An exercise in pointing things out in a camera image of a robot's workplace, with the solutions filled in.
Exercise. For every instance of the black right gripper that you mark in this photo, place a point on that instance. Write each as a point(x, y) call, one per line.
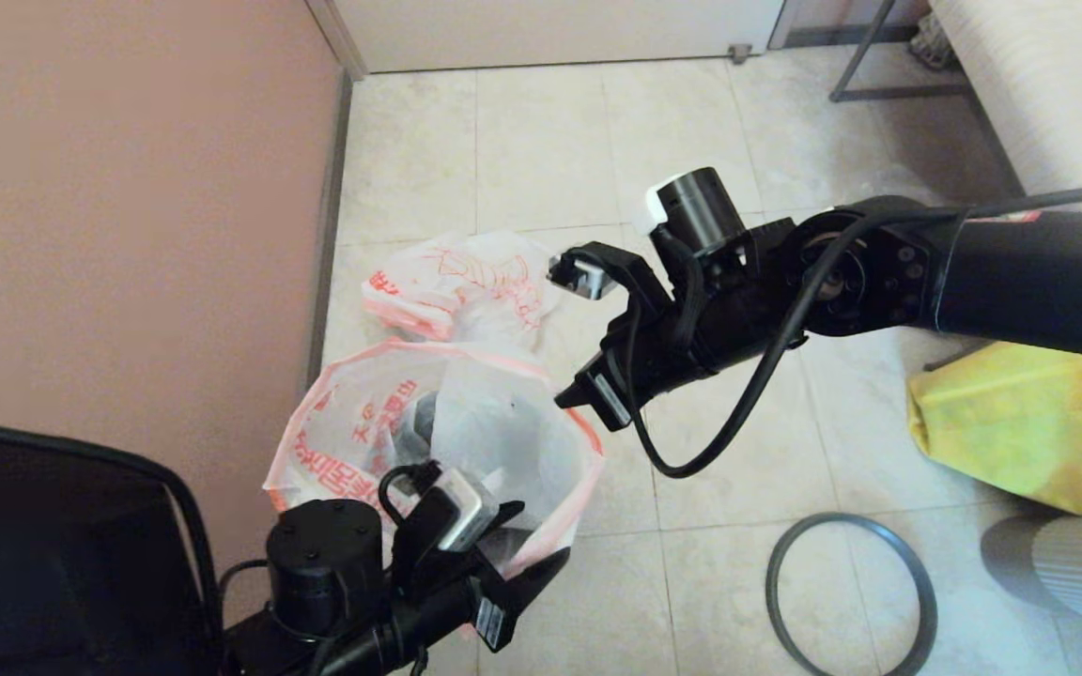
point(682, 347)

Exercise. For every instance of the black camera bracket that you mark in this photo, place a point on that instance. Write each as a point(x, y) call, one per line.
point(635, 272)
point(419, 545)

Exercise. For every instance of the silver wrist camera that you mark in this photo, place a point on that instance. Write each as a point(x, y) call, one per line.
point(466, 507)
point(583, 280)

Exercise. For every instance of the white ribbed table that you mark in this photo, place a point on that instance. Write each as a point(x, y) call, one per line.
point(1067, 94)

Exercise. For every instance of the yellow fabric bag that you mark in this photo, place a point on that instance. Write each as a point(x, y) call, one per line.
point(1011, 422)

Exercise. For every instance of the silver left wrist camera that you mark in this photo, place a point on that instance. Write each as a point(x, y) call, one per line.
point(466, 507)

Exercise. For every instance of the black right camera bracket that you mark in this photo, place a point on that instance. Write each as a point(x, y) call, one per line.
point(635, 272)

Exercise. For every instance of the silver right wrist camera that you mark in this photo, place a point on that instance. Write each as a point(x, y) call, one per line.
point(583, 280)

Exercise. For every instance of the white door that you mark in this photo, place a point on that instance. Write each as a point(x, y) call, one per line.
point(550, 28)

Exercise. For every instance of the white red-printed trash bag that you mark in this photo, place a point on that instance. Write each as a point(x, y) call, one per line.
point(475, 282)

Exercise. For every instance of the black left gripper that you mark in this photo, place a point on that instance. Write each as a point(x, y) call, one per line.
point(438, 610)

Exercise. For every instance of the dark metal table frame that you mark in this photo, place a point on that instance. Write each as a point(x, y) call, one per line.
point(898, 94)

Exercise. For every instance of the white door frame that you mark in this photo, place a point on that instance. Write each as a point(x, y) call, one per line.
point(339, 42)

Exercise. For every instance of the small metal door stop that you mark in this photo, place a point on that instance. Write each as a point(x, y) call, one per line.
point(739, 56)

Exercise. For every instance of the black left camera bracket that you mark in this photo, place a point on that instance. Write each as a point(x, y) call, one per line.
point(419, 545)

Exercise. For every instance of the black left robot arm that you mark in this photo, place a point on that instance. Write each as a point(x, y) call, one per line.
point(53, 563)

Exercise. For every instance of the grey cloth bundle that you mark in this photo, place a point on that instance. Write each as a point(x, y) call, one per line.
point(928, 45)

